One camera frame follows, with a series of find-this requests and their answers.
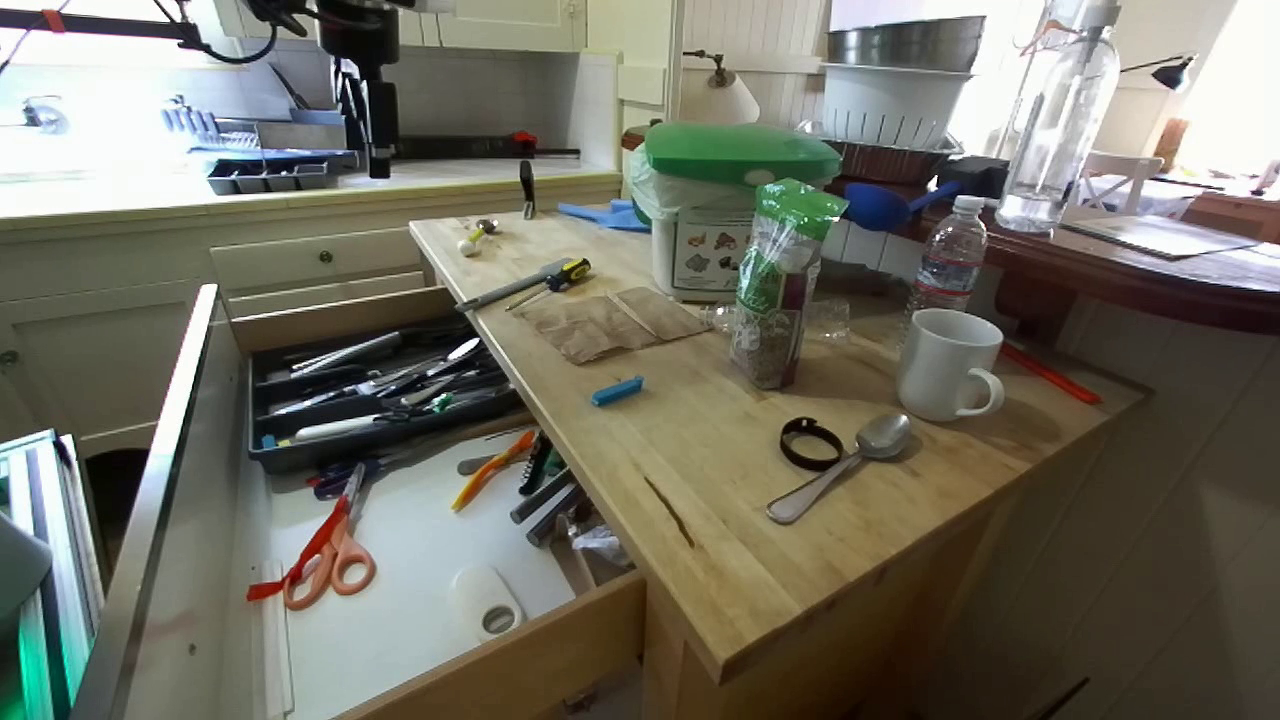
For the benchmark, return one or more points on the small plastic water bottle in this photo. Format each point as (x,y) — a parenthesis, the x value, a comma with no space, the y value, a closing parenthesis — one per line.
(955,261)

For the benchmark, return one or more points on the white colander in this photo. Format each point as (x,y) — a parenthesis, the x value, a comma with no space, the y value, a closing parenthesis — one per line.
(895,109)

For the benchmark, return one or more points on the white bin with green lid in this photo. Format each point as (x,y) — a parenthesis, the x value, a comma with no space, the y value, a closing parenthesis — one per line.
(707,202)

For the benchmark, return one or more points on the green white food bag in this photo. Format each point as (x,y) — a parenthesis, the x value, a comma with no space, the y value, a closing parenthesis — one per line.
(776,285)

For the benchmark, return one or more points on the silver table knife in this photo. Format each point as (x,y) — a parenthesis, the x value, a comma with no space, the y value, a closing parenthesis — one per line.
(344,352)

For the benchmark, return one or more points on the small blue block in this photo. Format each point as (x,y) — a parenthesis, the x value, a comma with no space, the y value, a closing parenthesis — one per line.
(618,390)

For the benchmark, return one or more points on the blue checked cloth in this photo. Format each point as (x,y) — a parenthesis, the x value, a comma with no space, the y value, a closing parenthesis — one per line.
(604,214)

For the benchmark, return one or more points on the wooden drawer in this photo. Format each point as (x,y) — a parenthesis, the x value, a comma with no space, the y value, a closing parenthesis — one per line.
(174,534)

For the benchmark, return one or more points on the metal spoon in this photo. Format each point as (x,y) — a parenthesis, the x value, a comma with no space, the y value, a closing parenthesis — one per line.
(841,467)

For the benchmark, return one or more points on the green metal robot platform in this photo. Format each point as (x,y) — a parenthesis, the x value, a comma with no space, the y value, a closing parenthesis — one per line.
(41,600)

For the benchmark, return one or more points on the tall clear bottle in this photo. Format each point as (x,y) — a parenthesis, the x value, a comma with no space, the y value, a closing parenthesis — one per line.
(1062,123)

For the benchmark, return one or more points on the blue bowl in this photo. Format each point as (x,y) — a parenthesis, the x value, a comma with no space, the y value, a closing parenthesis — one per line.
(883,206)

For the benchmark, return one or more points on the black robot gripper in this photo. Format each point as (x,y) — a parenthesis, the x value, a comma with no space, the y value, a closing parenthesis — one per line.
(359,43)

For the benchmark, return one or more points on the white oval plastic item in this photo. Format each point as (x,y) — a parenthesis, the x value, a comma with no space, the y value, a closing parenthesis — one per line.
(484,600)

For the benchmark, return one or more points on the steel mixing bowl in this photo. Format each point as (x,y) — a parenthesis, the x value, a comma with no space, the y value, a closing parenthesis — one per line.
(904,43)

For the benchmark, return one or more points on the black rod with red mark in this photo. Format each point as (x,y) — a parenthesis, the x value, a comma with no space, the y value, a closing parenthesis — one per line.
(93,20)

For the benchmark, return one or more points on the dark grey cutlery tray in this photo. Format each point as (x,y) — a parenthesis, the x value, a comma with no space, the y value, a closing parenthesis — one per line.
(384,435)

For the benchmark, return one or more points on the yellow black screwdriver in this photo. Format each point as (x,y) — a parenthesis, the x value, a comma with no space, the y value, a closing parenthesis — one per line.
(568,273)

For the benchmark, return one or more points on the white ceramic mug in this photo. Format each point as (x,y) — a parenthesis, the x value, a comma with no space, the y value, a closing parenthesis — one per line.
(944,360)

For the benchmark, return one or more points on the cabinet drawer front with knob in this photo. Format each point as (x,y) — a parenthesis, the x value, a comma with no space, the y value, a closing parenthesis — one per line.
(324,258)

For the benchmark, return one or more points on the dark wooden counter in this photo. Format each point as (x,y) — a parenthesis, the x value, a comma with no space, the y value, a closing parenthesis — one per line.
(1146,285)

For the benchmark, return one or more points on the table lamp with shade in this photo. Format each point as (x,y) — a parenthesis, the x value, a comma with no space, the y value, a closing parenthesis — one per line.
(716,94)

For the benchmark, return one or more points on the red stick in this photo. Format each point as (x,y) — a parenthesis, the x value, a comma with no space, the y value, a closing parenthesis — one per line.
(1052,375)

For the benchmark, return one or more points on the white paper sheet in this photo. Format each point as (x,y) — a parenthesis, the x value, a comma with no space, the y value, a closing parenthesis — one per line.
(1146,232)

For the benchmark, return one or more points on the dark ice cube tray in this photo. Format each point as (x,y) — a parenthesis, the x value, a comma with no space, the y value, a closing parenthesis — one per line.
(275,173)

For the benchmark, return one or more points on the black desk lamp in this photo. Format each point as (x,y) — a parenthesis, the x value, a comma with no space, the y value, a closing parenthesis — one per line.
(1169,69)

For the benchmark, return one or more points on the brown cork mat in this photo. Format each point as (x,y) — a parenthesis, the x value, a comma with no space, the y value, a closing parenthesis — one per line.
(666,312)
(583,331)

